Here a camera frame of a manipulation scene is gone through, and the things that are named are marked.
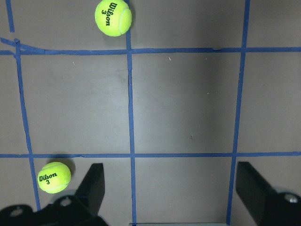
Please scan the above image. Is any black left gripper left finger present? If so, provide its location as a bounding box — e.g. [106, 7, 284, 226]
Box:
[75, 163, 104, 216]

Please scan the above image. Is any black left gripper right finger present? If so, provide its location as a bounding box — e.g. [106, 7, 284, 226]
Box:
[236, 161, 279, 221]

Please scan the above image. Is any yellow tennis ball far right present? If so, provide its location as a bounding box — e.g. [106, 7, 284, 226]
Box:
[37, 162, 71, 194]

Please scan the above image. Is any yellow tennis ball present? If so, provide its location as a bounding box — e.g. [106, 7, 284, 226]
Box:
[37, 162, 71, 194]
[95, 0, 132, 37]

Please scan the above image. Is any yellow tennis ball near right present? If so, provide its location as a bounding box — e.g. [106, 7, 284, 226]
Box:
[95, 0, 132, 37]

